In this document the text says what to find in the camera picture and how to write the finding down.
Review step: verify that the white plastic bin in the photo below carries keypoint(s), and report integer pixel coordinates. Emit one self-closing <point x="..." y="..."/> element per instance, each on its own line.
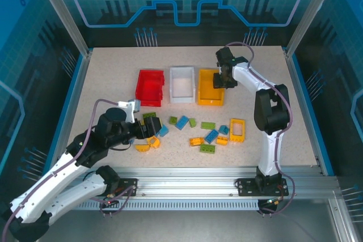
<point x="182" y="86"/>

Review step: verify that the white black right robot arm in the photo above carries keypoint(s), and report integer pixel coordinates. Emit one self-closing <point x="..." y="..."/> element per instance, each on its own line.
<point x="269" y="151"/>

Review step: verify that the blue aluminium table side rail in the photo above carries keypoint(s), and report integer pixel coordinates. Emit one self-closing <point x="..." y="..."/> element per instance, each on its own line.
<point x="71" y="106"/>
<point x="307" y="111"/>

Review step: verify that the small led connector board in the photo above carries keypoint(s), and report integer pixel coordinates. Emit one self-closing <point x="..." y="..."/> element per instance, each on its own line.
<point x="273" y="201"/>
<point x="110" y="202"/>

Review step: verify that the aluminium mounting rail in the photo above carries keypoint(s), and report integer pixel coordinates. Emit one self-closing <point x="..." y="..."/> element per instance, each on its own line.
<point x="184" y="179"/>

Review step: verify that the yellow plastic bin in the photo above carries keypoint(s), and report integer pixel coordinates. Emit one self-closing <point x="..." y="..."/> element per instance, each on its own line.
<point x="205" y="91"/>

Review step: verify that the yellow half-round lego piece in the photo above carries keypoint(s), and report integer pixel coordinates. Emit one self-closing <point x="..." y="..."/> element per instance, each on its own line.
<point x="141" y="148"/>

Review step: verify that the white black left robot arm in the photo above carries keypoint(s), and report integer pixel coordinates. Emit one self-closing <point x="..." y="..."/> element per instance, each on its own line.
<point x="42" y="185"/>

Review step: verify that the small blue lego brick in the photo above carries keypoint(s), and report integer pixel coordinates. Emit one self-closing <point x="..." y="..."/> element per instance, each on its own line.
<point x="224" y="129"/>

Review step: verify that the small green lego brick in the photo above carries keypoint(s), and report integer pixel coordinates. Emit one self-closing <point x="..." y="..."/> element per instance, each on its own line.
<point x="193" y="123"/>
<point x="173" y="120"/>

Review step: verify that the aluminium frame bar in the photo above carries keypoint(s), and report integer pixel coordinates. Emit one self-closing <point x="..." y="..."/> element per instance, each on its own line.
<point x="340" y="219"/>

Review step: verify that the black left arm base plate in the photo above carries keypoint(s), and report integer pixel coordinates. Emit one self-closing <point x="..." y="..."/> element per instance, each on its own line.
<point x="127" y="184"/>

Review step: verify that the yellow round lego piece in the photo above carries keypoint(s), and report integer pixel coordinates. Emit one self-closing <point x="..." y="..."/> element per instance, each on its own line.
<point x="149" y="140"/>

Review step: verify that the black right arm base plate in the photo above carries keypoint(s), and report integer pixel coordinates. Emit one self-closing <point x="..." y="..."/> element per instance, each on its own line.
<point x="246" y="186"/>

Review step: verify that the aluminium frame post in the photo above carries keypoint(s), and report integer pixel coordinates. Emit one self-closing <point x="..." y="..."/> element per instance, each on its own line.
<point x="313" y="12"/>
<point x="61" y="12"/>

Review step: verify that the yellow lego window frame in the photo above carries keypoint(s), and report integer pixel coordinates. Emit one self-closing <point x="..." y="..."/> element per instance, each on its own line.
<point x="237" y="139"/>

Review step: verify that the red plastic bin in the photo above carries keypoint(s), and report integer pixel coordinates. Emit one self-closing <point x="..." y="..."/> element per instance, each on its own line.
<point x="149" y="89"/>

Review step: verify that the yellow lego brick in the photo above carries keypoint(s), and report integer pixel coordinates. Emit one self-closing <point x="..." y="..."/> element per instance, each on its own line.
<point x="196" y="141"/>
<point x="222" y="140"/>

